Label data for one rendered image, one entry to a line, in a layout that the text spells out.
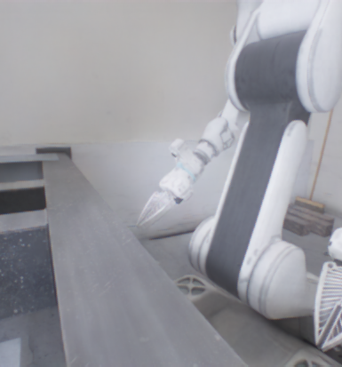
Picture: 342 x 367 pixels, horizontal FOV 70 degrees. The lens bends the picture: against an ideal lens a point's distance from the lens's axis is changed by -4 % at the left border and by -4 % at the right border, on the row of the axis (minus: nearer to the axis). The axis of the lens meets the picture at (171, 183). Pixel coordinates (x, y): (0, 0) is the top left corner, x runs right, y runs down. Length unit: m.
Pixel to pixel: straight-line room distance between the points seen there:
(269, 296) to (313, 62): 0.41
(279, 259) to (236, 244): 0.09
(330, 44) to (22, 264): 0.70
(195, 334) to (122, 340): 0.07
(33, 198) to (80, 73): 1.05
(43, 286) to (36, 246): 0.09
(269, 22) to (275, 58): 0.13
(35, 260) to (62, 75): 1.32
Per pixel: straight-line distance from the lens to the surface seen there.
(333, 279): 0.44
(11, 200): 0.89
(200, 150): 0.73
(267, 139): 0.55
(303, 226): 2.25
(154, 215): 0.66
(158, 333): 0.29
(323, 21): 0.55
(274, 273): 0.51
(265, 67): 0.55
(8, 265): 0.59
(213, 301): 0.85
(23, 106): 1.71
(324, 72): 0.53
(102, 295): 0.33
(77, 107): 1.73
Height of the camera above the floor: 0.86
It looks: 14 degrees down
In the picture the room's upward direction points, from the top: 1 degrees clockwise
